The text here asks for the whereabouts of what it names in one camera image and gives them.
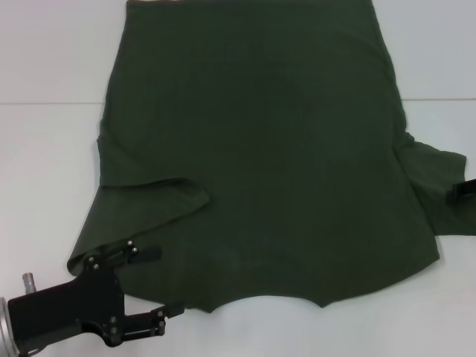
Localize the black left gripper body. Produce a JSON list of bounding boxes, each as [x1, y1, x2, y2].
[[7, 255, 125, 347]]

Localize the dark green shirt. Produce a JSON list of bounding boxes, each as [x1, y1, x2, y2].
[[65, 0, 468, 314]]

